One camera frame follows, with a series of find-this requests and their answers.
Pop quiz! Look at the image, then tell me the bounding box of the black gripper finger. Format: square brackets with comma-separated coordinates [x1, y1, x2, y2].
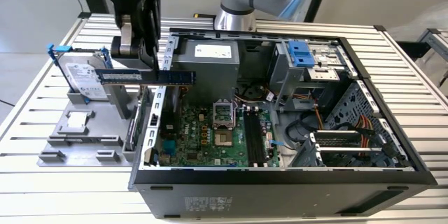
[110, 0, 163, 86]

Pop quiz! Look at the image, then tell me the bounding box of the black motherboard RAM slot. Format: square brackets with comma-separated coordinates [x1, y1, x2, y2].
[245, 106, 255, 167]
[249, 106, 261, 167]
[254, 106, 265, 167]

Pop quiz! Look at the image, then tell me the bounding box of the hard disk in blue carrier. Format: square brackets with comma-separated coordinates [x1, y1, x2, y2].
[46, 42, 115, 103]

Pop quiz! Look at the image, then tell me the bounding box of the grey power supply unit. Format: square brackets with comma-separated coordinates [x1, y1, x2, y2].
[174, 39, 242, 104]

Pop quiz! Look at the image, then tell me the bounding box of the black case fan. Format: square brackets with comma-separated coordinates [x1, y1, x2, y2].
[165, 85, 183, 130]

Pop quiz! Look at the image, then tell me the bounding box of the graphics card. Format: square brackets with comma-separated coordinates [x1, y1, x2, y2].
[125, 84, 154, 154]

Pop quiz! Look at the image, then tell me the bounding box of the grey plastic parts rack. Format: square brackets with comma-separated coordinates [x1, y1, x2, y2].
[38, 70, 155, 168]

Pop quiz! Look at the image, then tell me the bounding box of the silver CPU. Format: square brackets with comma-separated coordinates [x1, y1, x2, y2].
[69, 113, 89, 127]

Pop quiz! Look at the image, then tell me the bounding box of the green motherboard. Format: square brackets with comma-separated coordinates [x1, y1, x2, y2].
[159, 100, 282, 168]

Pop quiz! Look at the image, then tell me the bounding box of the blue plastic drive latch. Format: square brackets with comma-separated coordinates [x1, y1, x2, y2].
[289, 39, 314, 68]

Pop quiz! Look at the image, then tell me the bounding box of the CPU socket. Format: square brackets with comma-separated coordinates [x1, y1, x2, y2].
[214, 128, 235, 148]

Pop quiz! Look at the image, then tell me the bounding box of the perforated metal disk bay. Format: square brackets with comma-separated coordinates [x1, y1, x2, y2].
[290, 129, 413, 168]

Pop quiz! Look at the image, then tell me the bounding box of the black open PC case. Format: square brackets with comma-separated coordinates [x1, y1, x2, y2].
[129, 26, 439, 220]

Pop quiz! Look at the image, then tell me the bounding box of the grey metal side table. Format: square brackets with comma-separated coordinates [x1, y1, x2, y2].
[417, 28, 448, 88]

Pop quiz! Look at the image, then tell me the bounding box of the metal socket cover frame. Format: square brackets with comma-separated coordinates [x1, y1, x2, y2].
[213, 99, 235, 128]

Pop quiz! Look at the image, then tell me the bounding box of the black cable loop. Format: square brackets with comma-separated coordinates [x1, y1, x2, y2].
[286, 115, 318, 149]

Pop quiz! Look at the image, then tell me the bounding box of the orange power wire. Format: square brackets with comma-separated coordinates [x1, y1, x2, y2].
[314, 104, 326, 130]

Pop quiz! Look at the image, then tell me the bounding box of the orange yellow red wire bundle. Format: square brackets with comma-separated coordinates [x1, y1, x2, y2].
[354, 115, 378, 156]

